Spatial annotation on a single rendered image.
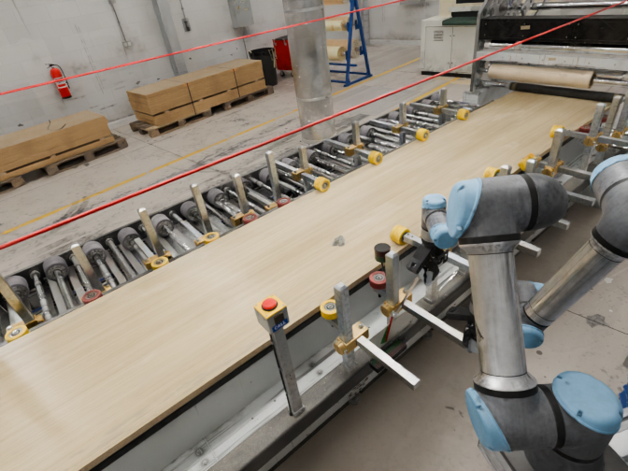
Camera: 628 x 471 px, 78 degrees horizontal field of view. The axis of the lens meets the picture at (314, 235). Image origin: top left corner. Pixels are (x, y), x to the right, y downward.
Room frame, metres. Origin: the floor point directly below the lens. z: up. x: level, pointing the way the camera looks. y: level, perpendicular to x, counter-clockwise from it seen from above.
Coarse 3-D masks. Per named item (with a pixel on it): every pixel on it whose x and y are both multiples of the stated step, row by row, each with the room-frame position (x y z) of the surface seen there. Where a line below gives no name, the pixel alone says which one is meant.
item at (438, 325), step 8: (384, 296) 1.16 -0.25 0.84; (408, 304) 1.08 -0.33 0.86; (408, 312) 1.06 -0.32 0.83; (416, 312) 1.03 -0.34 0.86; (424, 312) 1.02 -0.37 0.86; (424, 320) 1.00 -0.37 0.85; (432, 320) 0.98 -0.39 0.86; (440, 328) 0.94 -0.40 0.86; (448, 328) 0.93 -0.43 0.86; (448, 336) 0.91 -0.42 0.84; (456, 336) 0.89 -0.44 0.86
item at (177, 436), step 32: (544, 160) 2.20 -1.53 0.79; (352, 288) 1.25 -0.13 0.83; (320, 320) 1.13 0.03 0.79; (352, 320) 1.23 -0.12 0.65; (224, 384) 0.88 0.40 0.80; (256, 384) 0.94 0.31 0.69; (192, 416) 0.80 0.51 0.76; (224, 416) 0.86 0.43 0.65; (128, 448) 0.69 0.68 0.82; (160, 448) 0.73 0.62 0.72; (288, 448) 0.97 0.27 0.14
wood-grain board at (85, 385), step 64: (448, 128) 2.70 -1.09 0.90; (512, 128) 2.53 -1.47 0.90; (576, 128) 2.37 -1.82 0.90; (320, 192) 2.03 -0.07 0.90; (384, 192) 1.91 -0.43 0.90; (448, 192) 1.81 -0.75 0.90; (192, 256) 1.56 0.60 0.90; (256, 256) 1.48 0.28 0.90; (320, 256) 1.41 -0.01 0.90; (64, 320) 1.24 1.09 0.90; (128, 320) 1.18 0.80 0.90; (192, 320) 1.13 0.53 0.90; (256, 320) 1.07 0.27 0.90; (0, 384) 0.95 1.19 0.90; (64, 384) 0.90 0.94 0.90; (128, 384) 0.86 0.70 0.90; (192, 384) 0.82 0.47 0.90; (0, 448) 0.70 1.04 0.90; (64, 448) 0.67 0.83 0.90
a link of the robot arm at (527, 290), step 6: (522, 282) 0.81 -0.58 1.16; (528, 282) 0.80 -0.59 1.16; (534, 282) 0.80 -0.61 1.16; (522, 288) 0.78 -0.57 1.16; (528, 288) 0.78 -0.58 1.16; (534, 288) 0.78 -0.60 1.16; (540, 288) 0.77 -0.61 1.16; (522, 294) 0.76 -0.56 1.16; (528, 294) 0.76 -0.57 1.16; (534, 294) 0.76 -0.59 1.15; (522, 300) 0.74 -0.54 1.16; (528, 300) 0.74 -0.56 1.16
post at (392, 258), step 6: (390, 252) 1.09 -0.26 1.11; (390, 258) 1.08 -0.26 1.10; (396, 258) 1.08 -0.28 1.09; (390, 264) 1.08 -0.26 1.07; (396, 264) 1.08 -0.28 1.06; (390, 270) 1.08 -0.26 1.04; (396, 270) 1.08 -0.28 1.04; (390, 276) 1.08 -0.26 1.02; (396, 276) 1.08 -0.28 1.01; (390, 282) 1.08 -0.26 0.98; (396, 282) 1.08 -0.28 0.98; (390, 288) 1.08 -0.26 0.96; (396, 288) 1.08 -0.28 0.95; (390, 294) 1.08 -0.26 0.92; (396, 294) 1.08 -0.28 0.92; (390, 300) 1.08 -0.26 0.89; (396, 300) 1.08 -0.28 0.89; (390, 318) 1.08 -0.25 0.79
